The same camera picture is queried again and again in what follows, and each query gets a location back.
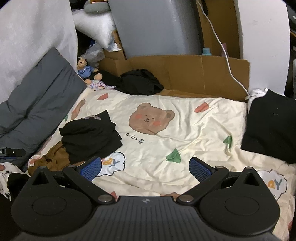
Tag clear plastic bag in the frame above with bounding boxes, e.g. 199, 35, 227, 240
81, 42, 105, 64

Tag cream bear print bedsheet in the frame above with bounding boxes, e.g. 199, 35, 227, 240
27, 89, 296, 241

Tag tall cardboard box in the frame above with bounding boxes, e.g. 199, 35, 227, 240
195, 0, 241, 58

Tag white curtain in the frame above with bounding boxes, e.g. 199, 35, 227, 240
0, 0, 78, 104

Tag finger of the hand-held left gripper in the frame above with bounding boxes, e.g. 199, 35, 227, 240
0, 148, 26, 160

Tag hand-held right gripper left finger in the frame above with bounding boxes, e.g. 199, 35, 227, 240
29, 156, 117, 206

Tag doll in floral dress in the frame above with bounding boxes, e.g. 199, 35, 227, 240
89, 79, 116, 92

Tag plastic-wrapped grey mattress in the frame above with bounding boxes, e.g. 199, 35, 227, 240
108, 0, 203, 60

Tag plastic-wrapped white pillow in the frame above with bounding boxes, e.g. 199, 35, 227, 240
73, 10, 116, 50

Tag black bear-print pants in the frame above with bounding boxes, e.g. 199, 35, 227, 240
59, 110, 123, 164

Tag flat cardboard sheet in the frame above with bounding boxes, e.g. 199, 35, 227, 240
98, 30, 250, 102

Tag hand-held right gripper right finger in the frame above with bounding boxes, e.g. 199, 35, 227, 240
176, 157, 263, 206

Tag black spotted white cloth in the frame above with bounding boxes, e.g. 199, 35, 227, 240
0, 162, 15, 202

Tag grey plush cushion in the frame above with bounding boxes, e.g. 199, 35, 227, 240
83, 0, 112, 13

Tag white cable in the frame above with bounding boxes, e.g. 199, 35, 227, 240
195, 0, 250, 97

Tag teddy bear in blue shirt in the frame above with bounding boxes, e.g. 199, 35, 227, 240
77, 56, 103, 85

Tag brown shirt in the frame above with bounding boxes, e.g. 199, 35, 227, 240
29, 141, 79, 177

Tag crumpled black garment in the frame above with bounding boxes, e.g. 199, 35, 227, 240
102, 69, 165, 96

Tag folded black garment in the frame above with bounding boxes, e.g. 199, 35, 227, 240
240, 89, 296, 164

